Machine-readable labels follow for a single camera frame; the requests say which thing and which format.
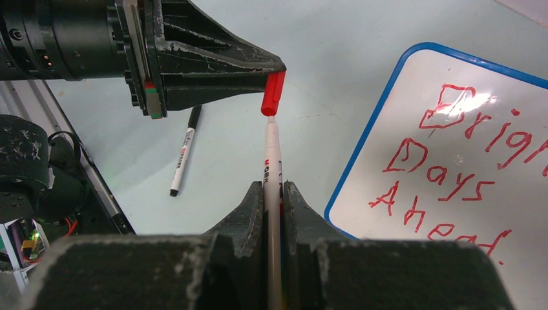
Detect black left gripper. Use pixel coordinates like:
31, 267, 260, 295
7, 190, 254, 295
107, 1, 286, 119

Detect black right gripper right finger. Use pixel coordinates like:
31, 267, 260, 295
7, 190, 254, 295
283, 181, 513, 309

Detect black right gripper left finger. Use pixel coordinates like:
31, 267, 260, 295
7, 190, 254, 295
17, 181, 264, 309

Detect red marker cap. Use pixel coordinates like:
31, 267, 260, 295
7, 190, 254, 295
260, 71, 286, 117

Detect red whiteboard marker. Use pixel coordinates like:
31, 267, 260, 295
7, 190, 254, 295
263, 116, 283, 309

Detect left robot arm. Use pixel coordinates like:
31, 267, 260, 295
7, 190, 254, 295
1, 1, 286, 223

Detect black whiteboard marker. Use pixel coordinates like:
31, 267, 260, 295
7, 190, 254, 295
169, 105, 202, 197

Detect white blue-framed whiteboard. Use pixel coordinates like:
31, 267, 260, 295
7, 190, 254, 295
324, 42, 547, 309

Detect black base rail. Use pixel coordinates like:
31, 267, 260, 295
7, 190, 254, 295
0, 79, 137, 296

